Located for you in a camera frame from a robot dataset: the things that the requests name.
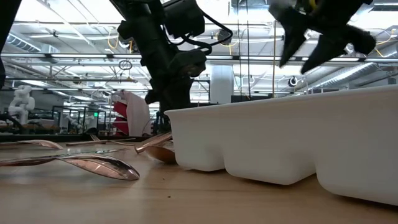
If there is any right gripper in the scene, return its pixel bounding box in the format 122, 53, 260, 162
269, 0, 377, 75

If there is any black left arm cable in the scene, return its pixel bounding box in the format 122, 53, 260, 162
198, 8, 234, 56

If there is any ribbed ventilation duct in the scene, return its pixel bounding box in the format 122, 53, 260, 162
4, 32, 43, 54

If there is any white pillar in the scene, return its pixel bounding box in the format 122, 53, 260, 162
210, 64, 235, 105

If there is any red and white cloth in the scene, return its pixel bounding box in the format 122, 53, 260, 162
111, 90, 152, 137

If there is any silver ventilation duct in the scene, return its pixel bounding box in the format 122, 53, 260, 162
305, 60, 398, 93

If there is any hanging wire ring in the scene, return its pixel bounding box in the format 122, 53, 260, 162
118, 59, 134, 72

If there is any rose gold spoon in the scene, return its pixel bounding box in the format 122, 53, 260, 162
57, 153, 141, 182
144, 145, 177, 166
0, 139, 64, 151

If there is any black hanging cable reel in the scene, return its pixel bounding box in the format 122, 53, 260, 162
216, 28, 233, 47

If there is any black rack frame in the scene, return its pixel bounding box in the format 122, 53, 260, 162
50, 105, 108, 136

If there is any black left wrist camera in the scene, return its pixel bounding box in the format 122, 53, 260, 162
162, 0, 206, 40

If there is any white plastic cutlery tray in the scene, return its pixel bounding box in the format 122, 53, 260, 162
164, 84, 398, 207

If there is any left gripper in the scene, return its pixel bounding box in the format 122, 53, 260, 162
144, 49, 208, 135

